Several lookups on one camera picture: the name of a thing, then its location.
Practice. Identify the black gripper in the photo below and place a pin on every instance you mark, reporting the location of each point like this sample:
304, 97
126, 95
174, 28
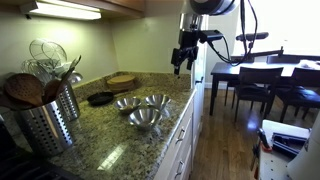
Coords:
188, 40

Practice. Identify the small stainless steel bowl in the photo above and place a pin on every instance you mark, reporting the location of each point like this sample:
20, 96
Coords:
157, 100
127, 103
145, 116

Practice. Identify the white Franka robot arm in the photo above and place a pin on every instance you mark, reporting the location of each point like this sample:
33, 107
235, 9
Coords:
213, 5

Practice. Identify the dark dining table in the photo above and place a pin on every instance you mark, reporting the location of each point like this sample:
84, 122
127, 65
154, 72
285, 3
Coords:
226, 68

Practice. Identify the dark dining chair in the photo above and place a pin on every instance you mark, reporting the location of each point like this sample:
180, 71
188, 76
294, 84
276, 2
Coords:
280, 59
300, 95
256, 90
238, 59

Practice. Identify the round wooden board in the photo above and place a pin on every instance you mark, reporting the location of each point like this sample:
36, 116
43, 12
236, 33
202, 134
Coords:
120, 88
120, 79

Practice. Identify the kitchen base cabinet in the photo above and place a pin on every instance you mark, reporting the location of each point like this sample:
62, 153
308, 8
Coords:
181, 150

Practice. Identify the black cast iron skillet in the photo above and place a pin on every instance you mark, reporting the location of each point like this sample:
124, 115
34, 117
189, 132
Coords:
100, 98

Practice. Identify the steel ladle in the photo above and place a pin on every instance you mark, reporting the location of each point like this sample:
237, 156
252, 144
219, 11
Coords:
75, 77

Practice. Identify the black bar clamp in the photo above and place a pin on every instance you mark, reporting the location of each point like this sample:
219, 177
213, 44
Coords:
263, 140

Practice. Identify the bright window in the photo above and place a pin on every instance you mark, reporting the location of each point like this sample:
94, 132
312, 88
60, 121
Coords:
290, 20

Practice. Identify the flat pale board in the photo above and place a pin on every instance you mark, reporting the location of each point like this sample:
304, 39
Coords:
283, 128

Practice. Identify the white plastic utensil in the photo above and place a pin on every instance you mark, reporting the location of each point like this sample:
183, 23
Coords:
62, 69

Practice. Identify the perforated steel utensil holder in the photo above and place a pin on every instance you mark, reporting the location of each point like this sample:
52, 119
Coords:
69, 103
46, 130

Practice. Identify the white item on table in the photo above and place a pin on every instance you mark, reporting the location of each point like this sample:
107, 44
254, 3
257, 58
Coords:
310, 64

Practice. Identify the under-cabinet light fixture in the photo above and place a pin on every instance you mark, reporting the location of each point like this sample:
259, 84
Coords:
63, 10

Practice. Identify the black tool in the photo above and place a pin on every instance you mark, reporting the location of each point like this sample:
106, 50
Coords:
286, 141

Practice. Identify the brown wooden spoon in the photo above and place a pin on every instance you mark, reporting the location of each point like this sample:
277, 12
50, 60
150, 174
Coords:
51, 90

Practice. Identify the robot cart platform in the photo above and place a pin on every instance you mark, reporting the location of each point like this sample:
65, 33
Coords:
273, 165

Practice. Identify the slotted wooden spoon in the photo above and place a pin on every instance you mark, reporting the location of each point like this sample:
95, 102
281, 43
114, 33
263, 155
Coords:
23, 87

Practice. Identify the dark wooden spatula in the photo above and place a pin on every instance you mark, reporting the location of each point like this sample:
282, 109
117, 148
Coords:
6, 101

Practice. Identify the wrist mounted camera box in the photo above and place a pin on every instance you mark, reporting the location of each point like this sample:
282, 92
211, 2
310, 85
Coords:
211, 35

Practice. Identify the black stereo camera bar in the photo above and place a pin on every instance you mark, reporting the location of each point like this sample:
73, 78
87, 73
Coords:
251, 36

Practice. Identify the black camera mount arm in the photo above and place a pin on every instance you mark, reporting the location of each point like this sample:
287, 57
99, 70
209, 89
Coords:
263, 53

